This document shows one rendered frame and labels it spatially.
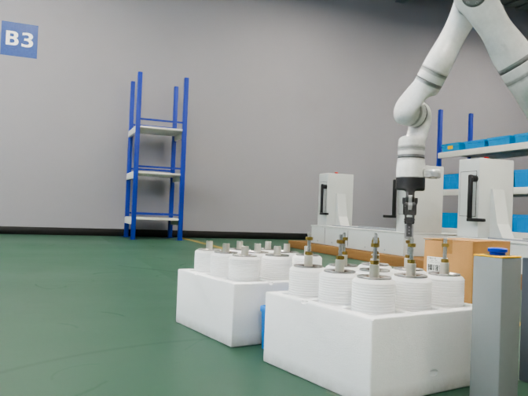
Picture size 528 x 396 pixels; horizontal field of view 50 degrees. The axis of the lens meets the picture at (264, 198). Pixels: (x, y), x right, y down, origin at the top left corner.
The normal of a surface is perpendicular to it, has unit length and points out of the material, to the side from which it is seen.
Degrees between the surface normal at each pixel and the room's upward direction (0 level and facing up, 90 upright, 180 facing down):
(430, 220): 90
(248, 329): 90
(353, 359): 90
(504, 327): 90
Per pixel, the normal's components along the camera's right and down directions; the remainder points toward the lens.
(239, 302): 0.54, 0.00
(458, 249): -0.79, -0.04
